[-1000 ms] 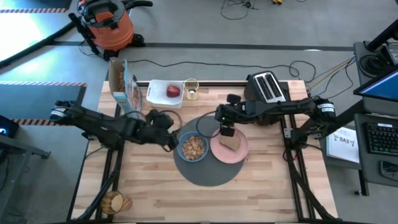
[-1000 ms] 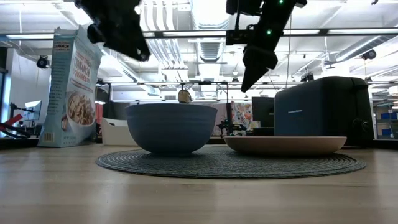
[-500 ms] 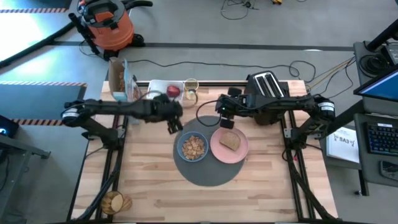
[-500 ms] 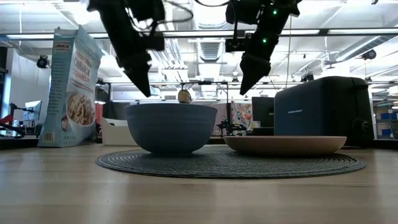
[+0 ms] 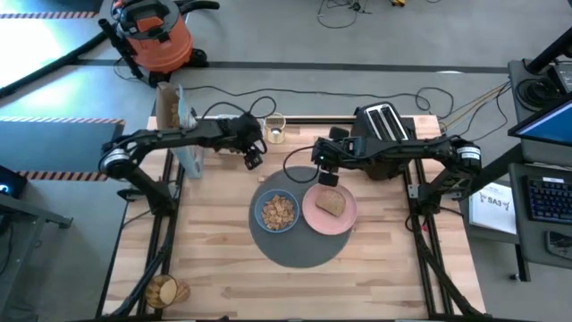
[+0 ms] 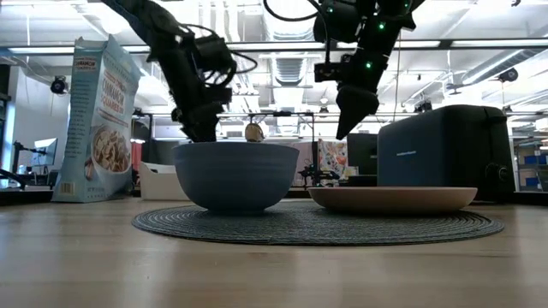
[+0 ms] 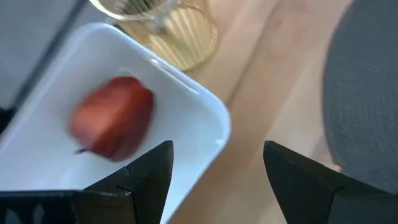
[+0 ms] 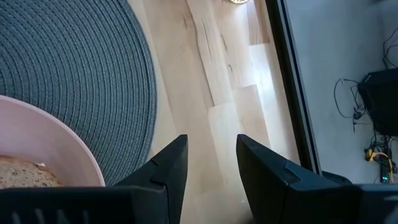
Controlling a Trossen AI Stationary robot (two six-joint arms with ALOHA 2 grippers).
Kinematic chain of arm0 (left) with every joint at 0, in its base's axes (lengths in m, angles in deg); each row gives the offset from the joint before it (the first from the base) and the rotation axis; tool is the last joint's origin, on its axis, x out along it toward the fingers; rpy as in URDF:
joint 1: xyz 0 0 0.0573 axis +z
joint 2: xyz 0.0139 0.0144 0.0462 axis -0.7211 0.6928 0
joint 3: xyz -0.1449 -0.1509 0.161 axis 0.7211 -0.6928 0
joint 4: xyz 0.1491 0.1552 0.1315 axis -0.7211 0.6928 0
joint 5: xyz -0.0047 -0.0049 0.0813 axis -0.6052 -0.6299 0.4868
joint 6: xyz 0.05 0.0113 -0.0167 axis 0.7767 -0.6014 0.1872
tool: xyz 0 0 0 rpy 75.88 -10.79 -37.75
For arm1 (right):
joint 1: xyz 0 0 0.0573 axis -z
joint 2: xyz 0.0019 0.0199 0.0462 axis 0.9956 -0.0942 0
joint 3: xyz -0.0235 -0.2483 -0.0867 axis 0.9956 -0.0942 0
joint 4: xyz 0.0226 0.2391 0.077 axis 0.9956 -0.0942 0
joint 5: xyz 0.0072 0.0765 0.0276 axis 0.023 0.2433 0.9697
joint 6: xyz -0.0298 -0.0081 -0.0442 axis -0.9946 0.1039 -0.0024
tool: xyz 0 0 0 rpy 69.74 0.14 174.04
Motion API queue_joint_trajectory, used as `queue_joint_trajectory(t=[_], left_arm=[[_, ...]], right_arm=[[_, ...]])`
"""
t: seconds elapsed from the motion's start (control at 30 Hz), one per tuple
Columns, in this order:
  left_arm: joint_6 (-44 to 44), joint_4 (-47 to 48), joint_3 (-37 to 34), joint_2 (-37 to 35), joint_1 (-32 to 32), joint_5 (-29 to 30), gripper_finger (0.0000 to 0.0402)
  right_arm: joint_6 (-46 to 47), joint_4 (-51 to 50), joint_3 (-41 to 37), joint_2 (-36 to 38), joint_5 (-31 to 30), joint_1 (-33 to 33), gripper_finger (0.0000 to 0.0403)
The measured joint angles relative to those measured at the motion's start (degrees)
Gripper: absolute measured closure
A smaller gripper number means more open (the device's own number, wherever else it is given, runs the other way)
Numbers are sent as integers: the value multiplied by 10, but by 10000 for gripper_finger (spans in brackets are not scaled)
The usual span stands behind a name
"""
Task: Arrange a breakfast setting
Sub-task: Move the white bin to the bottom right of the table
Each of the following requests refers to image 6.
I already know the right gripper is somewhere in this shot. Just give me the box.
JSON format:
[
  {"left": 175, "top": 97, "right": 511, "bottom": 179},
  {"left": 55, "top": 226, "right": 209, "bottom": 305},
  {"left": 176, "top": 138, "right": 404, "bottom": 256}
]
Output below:
[{"left": 336, "top": 84, "right": 380, "bottom": 140}]

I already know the blue bowl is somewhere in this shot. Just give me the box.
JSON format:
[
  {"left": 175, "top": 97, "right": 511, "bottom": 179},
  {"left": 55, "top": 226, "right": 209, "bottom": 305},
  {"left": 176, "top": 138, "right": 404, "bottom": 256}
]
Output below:
[{"left": 172, "top": 141, "right": 301, "bottom": 214}]

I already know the white plastic bin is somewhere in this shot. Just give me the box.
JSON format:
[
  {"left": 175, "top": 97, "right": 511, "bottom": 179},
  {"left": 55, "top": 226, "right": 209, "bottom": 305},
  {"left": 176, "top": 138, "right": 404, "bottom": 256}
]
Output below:
[{"left": 139, "top": 161, "right": 192, "bottom": 202}]

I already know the light blue cinnamon cereal box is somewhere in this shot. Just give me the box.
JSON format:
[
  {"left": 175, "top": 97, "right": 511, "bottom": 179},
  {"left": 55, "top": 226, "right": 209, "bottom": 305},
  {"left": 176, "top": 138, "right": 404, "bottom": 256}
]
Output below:
[{"left": 51, "top": 34, "right": 142, "bottom": 204}]

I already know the black computer monitor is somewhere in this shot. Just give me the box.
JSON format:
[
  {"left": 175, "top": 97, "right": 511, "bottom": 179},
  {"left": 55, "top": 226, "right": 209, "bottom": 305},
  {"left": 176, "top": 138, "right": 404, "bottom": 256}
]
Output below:
[{"left": 346, "top": 133, "right": 380, "bottom": 176}]

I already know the colourful patterned cloth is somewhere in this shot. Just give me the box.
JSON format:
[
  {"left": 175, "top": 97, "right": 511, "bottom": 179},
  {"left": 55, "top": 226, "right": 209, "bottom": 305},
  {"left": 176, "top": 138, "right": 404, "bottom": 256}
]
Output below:
[{"left": 317, "top": 139, "right": 348, "bottom": 179}]

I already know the small black device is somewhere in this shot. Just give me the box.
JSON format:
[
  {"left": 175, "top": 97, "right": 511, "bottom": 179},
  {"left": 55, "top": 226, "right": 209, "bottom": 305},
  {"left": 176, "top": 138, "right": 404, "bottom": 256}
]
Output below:
[{"left": 298, "top": 164, "right": 342, "bottom": 188}]

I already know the pink cloth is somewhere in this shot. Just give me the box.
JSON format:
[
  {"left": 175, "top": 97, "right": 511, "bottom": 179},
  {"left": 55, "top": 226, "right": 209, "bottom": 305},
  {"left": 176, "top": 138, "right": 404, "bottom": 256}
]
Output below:
[{"left": 294, "top": 141, "right": 316, "bottom": 187}]

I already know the pink plate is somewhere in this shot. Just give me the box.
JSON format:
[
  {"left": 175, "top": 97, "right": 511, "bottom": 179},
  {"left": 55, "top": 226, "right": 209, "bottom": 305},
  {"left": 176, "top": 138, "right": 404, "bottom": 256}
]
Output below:
[{"left": 307, "top": 186, "right": 479, "bottom": 215}]

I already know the black toaster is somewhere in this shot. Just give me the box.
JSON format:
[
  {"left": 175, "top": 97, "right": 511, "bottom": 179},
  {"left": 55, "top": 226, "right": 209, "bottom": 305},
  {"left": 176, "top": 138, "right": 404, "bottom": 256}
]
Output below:
[{"left": 376, "top": 104, "right": 517, "bottom": 202}]

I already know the black overhead light beam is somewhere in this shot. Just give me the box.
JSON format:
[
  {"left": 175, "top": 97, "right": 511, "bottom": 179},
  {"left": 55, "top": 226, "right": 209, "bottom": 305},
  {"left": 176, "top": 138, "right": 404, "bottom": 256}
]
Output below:
[{"left": 8, "top": 38, "right": 548, "bottom": 55}]

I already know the grey round woven placemat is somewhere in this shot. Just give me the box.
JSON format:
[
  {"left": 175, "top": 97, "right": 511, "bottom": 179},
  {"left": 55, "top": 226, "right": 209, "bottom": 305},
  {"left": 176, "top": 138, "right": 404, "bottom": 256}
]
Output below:
[{"left": 131, "top": 200, "right": 505, "bottom": 248}]

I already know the small grey monitor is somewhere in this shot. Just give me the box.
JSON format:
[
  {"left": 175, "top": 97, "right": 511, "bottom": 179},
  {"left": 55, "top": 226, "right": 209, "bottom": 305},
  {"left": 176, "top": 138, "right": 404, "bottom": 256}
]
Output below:
[{"left": 33, "top": 137, "right": 59, "bottom": 168}]

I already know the shelf with blue bins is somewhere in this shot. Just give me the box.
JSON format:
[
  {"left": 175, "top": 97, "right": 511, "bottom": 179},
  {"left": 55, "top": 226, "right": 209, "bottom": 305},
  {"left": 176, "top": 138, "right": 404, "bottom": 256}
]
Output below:
[{"left": 515, "top": 140, "right": 548, "bottom": 192}]

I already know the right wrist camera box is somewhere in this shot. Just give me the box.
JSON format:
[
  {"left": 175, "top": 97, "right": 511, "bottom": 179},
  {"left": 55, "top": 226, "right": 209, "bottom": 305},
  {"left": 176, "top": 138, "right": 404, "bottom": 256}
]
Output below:
[{"left": 313, "top": 61, "right": 343, "bottom": 83}]

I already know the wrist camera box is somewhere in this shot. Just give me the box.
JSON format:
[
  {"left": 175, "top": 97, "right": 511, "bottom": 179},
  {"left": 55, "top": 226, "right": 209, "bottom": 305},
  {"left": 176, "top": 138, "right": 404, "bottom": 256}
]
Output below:
[
  {"left": 313, "top": 61, "right": 343, "bottom": 83},
  {"left": 194, "top": 35, "right": 237, "bottom": 74}
]

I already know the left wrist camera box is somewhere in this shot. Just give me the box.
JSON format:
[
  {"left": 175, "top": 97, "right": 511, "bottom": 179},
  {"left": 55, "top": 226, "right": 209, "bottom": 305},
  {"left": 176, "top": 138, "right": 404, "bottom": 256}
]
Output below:
[{"left": 194, "top": 35, "right": 237, "bottom": 74}]

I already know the black stand frame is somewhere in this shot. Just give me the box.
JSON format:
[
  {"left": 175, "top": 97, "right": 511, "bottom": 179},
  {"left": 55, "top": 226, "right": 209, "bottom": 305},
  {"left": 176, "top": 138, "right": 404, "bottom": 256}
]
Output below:
[{"left": 132, "top": 110, "right": 318, "bottom": 189}]

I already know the silver ceiling duct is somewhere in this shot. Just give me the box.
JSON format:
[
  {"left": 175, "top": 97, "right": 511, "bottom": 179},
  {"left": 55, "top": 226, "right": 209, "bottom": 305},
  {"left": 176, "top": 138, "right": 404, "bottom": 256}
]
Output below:
[{"left": 261, "top": 0, "right": 321, "bottom": 86}]

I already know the black aluminium table frame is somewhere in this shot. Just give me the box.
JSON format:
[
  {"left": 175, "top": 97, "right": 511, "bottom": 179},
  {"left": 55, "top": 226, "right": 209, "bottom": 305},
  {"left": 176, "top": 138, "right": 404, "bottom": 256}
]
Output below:
[{"left": 0, "top": 187, "right": 548, "bottom": 207}]

